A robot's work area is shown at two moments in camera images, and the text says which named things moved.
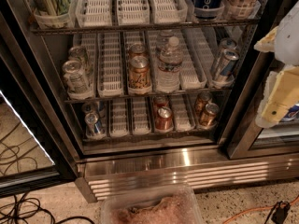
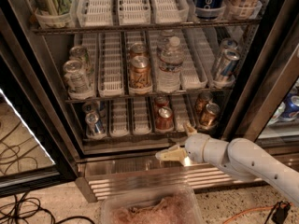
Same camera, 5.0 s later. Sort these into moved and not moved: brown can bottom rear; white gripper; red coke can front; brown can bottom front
Moved: white gripper
Not moved: brown can bottom rear; red coke can front; brown can bottom front
